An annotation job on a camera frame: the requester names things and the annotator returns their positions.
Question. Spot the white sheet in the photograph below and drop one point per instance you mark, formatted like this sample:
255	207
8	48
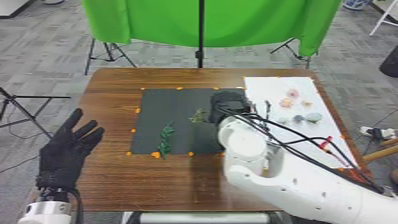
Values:
278	87

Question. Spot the pale grey bar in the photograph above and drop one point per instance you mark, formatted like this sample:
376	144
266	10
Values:
202	218

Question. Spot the dark mat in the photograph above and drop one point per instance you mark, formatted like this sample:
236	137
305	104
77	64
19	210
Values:
172	106

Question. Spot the peach flower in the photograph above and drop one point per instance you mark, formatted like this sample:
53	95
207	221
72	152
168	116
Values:
287	103

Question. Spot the black backdrop stand legs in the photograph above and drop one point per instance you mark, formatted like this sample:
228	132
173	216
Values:
109	53
292	50

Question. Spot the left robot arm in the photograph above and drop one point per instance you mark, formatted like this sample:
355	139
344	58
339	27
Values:
47	208

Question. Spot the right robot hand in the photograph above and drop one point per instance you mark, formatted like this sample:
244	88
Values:
228	100

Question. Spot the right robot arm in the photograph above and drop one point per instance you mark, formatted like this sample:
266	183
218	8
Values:
308	186

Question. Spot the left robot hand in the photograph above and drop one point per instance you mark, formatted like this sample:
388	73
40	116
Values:
65	156

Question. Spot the long green sprig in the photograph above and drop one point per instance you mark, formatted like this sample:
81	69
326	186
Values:
166	138

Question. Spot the black tripod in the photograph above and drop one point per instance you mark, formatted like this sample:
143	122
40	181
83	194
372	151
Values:
19	107

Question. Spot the small green sprig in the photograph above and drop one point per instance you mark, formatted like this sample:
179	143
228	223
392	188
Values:
198	116

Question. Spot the pale blue flower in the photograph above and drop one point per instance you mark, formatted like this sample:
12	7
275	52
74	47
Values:
314	117

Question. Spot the small pale flower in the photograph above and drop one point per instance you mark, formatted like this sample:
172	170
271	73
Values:
284	120

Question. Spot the dark brown twig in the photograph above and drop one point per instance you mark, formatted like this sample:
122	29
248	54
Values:
268	111

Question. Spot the pink flower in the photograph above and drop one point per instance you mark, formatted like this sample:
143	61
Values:
292	93

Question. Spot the black stand pole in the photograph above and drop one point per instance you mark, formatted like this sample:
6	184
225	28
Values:
202	33

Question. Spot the white flower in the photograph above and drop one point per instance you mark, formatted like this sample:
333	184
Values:
307	103

